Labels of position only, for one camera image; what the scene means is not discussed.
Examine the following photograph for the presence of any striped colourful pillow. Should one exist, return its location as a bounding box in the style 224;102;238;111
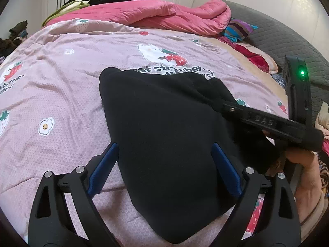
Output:
222;19;258;43

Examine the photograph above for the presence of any beige bed sheet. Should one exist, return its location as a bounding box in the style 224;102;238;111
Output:
195;35;288;105

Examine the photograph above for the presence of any pink strawberry bed sheet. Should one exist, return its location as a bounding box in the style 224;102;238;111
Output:
1;19;288;240

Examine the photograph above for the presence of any grey quilted headboard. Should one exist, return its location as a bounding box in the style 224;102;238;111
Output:
225;0;328;118

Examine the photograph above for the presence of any pink quilt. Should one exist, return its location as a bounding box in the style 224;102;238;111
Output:
47;0;231;37

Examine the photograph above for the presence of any black IKISS sweater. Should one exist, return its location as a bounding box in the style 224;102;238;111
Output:
99;68;279;244

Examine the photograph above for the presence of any dark clothes pile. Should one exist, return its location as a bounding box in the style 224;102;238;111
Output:
0;20;28;57

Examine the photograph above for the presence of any right hand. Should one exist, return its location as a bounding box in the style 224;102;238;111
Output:
285;148;322;223

